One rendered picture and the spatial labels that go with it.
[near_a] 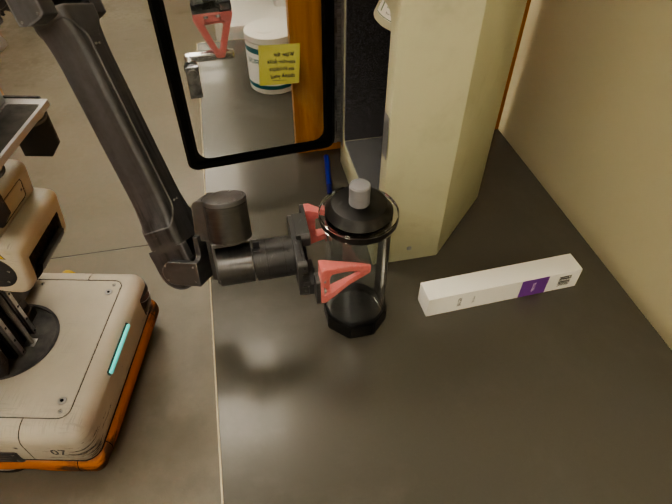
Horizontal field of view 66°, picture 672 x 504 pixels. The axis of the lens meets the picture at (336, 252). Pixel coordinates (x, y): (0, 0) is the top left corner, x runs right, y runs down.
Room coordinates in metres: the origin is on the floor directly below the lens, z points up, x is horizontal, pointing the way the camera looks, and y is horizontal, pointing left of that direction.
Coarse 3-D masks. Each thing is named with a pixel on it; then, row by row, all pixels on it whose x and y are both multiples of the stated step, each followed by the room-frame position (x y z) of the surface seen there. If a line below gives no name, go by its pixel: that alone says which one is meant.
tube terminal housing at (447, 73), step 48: (384, 0) 0.70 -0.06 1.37; (432, 0) 0.64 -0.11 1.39; (480, 0) 0.66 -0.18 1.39; (432, 48) 0.65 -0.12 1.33; (480, 48) 0.67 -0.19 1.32; (432, 96) 0.65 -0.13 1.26; (480, 96) 0.71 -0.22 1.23; (432, 144) 0.65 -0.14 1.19; (480, 144) 0.76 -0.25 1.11; (432, 192) 0.65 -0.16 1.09; (432, 240) 0.66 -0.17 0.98
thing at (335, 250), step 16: (384, 192) 0.56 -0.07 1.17; (320, 208) 0.53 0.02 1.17; (336, 240) 0.48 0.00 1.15; (384, 240) 0.49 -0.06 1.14; (336, 256) 0.49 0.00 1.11; (352, 256) 0.48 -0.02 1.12; (368, 256) 0.48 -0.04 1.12; (384, 256) 0.50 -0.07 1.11; (352, 272) 0.48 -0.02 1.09; (384, 272) 0.50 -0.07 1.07; (352, 288) 0.48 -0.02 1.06; (368, 288) 0.48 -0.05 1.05; (384, 288) 0.51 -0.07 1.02; (336, 304) 0.49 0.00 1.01; (352, 304) 0.48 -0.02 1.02; (368, 304) 0.48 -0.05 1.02; (352, 320) 0.48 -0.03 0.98; (368, 320) 0.48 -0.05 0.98
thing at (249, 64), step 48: (192, 0) 0.86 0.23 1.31; (240, 0) 0.89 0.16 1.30; (288, 0) 0.91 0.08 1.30; (192, 48) 0.86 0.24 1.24; (240, 48) 0.88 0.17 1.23; (288, 48) 0.91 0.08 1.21; (240, 96) 0.88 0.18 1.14; (288, 96) 0.91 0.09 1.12; (240, 144) 0.88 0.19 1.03; (288, 144) 0.90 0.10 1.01
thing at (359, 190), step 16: (336, 192) 0.54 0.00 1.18; (352, 192) 0.51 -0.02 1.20; (368, 192) 0.52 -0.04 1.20; (336, 208) 0.51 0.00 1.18; (352, 208) 0.51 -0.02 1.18; (368, 208) 0.51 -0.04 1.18; (384, 208) 0.51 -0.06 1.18; (336, 224) 0.49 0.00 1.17; (352, 224) 0.49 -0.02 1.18; (368, 224) 0.49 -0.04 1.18; (384, 224) 0.49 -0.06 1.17
